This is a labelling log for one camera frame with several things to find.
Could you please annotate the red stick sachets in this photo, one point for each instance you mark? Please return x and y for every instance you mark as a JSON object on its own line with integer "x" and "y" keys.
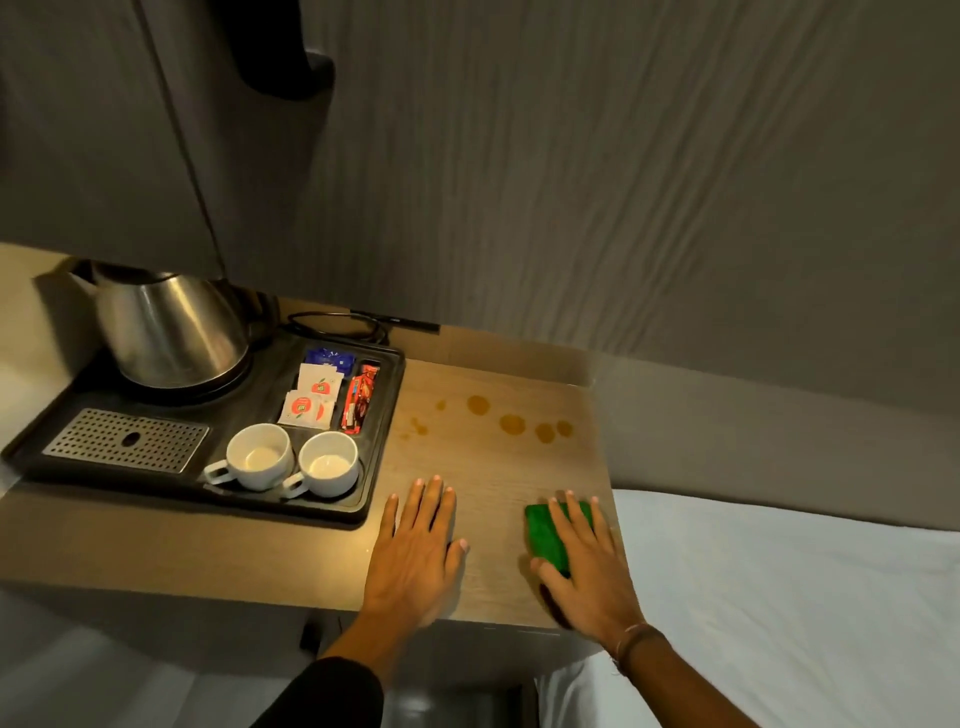
{"x": 358, "y": 397}

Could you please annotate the person's right thumb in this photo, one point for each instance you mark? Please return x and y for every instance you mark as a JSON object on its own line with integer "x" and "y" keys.
{"x": 549, "y": 573}

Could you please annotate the person's right middle finger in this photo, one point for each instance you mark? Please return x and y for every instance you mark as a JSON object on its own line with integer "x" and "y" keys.
{"x": 579, "y": 516}

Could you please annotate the person's right hand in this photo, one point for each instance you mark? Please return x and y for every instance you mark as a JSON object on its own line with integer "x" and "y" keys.
{"x": 592, "y": 581}

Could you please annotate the stainless steel kettle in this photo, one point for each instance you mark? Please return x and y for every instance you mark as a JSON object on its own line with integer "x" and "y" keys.
{"x": 169, "y": 330}

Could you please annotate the white tea sachet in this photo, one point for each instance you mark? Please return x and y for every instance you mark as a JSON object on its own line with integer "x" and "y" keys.
{"x": 304, "y": 409}
{"x": 321, "y": 382}

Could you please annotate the person's left little finger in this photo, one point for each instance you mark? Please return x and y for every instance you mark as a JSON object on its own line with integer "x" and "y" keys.
{"x": 391, "y": 514}

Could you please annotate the black plastic tray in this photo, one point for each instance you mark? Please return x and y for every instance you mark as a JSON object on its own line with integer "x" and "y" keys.
{"x": 247, "y": 390}

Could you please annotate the black kettle base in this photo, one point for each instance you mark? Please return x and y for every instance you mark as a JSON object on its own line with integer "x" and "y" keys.
{"x": 202, "y": 390}

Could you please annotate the person's left hand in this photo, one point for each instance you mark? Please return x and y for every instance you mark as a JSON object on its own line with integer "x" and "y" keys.
{"x": 409, "y": 562}

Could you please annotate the white ceramic cup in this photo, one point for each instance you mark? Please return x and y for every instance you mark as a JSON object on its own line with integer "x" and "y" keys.
{"x": 259, "y": 456}
{"x": 330, "y": 465}

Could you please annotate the person's left thumb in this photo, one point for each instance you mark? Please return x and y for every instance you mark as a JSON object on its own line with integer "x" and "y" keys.
{"x": 457, "y": 556}

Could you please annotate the white bed sheet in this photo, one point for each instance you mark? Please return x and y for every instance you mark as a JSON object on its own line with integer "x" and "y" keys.
{"x": 787, "y": 622}

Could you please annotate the person's left forearm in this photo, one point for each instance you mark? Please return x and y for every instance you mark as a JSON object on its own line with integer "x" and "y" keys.
{"x": 337, "y": 686}

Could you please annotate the perforated metal drip grate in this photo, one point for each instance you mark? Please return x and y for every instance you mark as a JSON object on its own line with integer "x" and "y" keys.
{"x": 124, "y": 441}

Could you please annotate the grey cabinet door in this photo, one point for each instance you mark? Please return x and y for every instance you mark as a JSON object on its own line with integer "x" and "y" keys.
{"x": 90, "y": 127}

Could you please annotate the person's right forearm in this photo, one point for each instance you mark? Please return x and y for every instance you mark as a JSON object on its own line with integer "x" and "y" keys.
{"x": 679, "y": 690}

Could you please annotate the person's left middle finger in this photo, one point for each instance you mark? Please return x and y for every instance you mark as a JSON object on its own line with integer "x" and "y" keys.
{"x": 430, "y": 501}

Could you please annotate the green sponge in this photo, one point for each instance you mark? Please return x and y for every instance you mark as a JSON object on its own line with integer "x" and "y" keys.
{"x": 541, "y": 534}

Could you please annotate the blue sachet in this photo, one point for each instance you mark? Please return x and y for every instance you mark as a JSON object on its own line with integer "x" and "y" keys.
{"x": 328, "y": 360}

